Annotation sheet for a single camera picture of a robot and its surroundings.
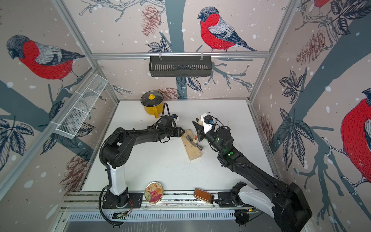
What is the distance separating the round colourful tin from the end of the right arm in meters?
0.35

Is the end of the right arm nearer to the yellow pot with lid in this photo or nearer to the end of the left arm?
the end of the left arm

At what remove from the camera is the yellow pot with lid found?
3.43 feet

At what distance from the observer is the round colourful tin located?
2.39 ft

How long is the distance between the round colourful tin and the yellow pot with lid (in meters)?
0.48

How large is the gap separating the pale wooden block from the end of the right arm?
0.72 feet

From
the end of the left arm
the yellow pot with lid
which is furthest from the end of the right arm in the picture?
the yellow pot with lid

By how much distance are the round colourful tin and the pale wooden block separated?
0.24 meters

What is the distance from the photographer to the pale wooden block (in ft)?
2.88

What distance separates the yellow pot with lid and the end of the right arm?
1.36 feet

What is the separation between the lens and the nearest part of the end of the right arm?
56 cm

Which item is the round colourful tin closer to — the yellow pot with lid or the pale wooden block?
the pale wooden block
